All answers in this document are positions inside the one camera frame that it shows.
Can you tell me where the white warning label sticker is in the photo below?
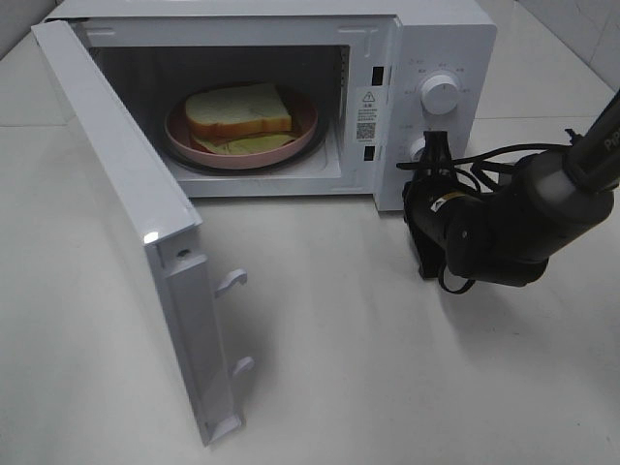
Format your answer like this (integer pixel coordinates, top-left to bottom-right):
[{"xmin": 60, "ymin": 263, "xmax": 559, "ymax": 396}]
[{"xmin": 354, "ymin": 86, "xmax": 385, "ymax": 144}]

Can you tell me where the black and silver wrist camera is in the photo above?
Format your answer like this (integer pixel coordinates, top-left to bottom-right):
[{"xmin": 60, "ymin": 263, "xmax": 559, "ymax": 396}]
[{"xmin": 405, "ymin": 213, "xmax": 458, "ymax": 286}]

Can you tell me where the glass microwave turntable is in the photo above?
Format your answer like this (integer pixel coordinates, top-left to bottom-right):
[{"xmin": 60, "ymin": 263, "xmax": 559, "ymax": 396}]
[{"xmin": 164, "ymin": 109, "xmax": 328, "ymax": 171}]

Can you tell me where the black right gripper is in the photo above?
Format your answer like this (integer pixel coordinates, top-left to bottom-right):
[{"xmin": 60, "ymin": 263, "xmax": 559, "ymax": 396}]
[{"xmin": 401, "ymin": 131, "xmax": 480, "ymax": 233}]

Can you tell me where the white round knob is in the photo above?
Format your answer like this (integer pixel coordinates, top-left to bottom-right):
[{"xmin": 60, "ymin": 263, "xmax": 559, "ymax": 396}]
[
  {"xmin": 409, "ymin": 138, "xmax": 426, "ymax": 163},
  {"xmin": 419, "ymin": 73, "xmax": 459, "ymax": 115}
]

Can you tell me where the pink round plate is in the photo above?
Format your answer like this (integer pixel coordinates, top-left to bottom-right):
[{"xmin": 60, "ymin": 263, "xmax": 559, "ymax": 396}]
[{"xmin": 164, "ymin": 84, "xmax": 319, "ymax": 171}]

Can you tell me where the white microwave door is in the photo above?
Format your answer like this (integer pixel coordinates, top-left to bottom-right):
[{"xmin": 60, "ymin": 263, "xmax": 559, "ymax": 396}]
[{"xmin": 32, "ymin": 20, "xmax": 254, "ymax": 445}]

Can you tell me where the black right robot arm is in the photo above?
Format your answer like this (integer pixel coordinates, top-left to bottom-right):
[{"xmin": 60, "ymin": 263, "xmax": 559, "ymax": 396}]
[{"xmin": 397, "ymin": 97, "xmax": 619, "ymax": 295}]

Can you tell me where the white bread sandwich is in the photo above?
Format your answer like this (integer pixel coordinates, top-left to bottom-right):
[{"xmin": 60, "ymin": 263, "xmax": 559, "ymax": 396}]
[{"xmin": 184, "ymin": 83, "xmax": 297, "ymax": 155}]

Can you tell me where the white microwave oven body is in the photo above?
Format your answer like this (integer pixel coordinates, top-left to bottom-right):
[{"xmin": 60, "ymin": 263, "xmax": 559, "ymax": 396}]
[{"xmin": 41, "ymin": 1, "xmax": 496, "ymax": 210}]

